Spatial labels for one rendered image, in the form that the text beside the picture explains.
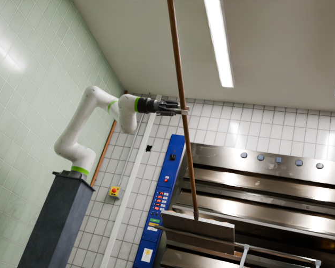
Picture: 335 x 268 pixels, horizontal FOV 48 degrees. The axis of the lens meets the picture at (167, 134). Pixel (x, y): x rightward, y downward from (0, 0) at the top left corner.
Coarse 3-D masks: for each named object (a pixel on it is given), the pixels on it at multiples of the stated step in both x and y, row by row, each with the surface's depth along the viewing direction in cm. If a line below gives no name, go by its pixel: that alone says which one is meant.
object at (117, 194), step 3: (111, 186) 356; (114, 186) 355; (111, 189) 354; (120, 189) 353; (111, 192) 352; (114, 192) 351; (117, 192) 351; (120, 192) 353; (108, 195) 352; (111, 195) 351; (114, 195) 350; (117, 195) 350; (120, 195) 354; (117, 198) 355
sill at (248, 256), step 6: (168, 240) 325; (234, 252) 307; (246, 258) 303; (252, 258) 302; (258, 258) 300; (264, 258) 299; (276, 264) 295; (282, 264) 294; (288, 264) 293; (294, 264) 292
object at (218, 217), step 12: (204, 216) 318; (216, 216) 310; (228, 216) 308; (240, 228) 314; (252, 228) 307; (264, 228) 300; (276, 228) 294; (288, 228) 292; (288, 240) 305; (300, 240) 298; (312, 240) 292; (324, 240) 286
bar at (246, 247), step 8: (176, 232) 289; (184, 232) 287; (216, 240) 278; (224, 240) 277; (248, 248) 270; (256, 248) 269; (264, 248) 268; (288, 256) 261; (296, 256) 260; (240, 264) 252; (320, 264) 253
